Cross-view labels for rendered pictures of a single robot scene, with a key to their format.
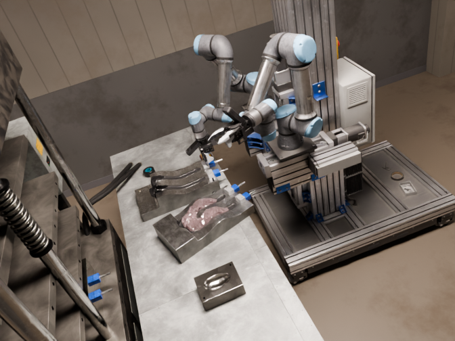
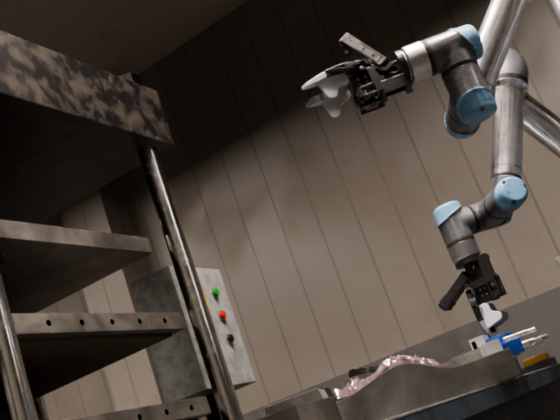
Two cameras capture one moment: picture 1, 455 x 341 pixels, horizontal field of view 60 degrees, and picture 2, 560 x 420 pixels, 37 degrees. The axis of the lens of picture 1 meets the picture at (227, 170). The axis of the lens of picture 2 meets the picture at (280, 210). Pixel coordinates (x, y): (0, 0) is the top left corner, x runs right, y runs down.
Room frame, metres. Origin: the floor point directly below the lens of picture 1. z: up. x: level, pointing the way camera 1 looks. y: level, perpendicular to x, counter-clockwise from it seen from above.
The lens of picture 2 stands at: (0.03, -0.74, 0.79)
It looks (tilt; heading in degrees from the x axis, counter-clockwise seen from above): 16 degrees up; 33
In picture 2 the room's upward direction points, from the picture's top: 20 degrees counter-clockwise
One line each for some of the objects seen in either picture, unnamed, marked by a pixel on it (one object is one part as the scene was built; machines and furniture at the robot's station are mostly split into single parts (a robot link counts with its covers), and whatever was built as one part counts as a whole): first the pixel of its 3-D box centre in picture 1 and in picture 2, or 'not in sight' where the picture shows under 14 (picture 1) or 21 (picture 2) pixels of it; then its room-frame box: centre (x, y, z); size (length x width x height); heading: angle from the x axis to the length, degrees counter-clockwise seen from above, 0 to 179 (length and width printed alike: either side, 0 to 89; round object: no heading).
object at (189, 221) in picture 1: (202, 211); (387, 372); (1.64, 0.19, 0.90); 0.26 x 0.18 x 0.08; 117
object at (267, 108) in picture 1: (264, 111); (452, 50); (1.59, -0.24, 1.43); 0.11 x 0.08 x 0.09; 122
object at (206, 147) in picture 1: (204, 143); (479, 280); (2.06, 0.09, 1.05); 0.09 x 0.08 x 0.12; 100
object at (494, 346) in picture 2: (247, 195); (517, 346); (1.71, -0.07, 0.86); 0.13 x 0.05 x 0.05; 117
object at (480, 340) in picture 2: (217, 172); (500, 341); (1.96, 0.06, 0.89); 0.13 x 0.05 x 0.05; 100
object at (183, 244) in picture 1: (204, 218); (393, 392); (1.63, 0.19, 0.86); 0.50 x 0.26 x 0.11; 117
